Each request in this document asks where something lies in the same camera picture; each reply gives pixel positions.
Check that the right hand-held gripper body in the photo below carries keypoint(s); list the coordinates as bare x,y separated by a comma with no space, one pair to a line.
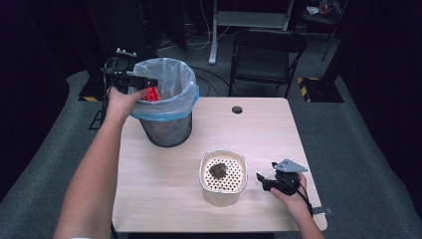
288,176

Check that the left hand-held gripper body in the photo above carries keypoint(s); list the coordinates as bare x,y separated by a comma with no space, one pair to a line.
121,71

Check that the red lid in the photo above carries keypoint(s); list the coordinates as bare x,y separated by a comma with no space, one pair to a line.
152,94

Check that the black mesh trash bin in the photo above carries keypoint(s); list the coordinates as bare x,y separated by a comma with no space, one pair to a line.
167,131

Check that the person's right hand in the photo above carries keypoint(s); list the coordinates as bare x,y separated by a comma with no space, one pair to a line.
293,199

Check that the person's left hand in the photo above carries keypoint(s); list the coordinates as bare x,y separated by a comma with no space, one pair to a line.
122,102

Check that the clear blue plastic bin liner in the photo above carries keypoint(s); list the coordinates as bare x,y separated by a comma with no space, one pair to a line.
169,91

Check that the black base with striped tape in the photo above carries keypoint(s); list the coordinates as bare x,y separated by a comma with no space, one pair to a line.
91,89
320,89

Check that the beige container with perforated insert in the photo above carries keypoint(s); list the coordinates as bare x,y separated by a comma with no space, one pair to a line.
223,182

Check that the dark clump of tea leaves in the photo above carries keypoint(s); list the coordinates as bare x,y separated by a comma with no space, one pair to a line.
218,171

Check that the grey tape strip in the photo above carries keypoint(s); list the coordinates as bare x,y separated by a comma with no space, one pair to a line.
321,210

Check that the black tripod stand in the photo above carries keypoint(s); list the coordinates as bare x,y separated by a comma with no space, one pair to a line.
98,116

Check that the black folding chair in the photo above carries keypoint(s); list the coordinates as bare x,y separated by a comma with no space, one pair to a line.
265,56

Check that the white metal desk frame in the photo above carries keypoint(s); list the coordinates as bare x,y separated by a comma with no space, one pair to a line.
247,23

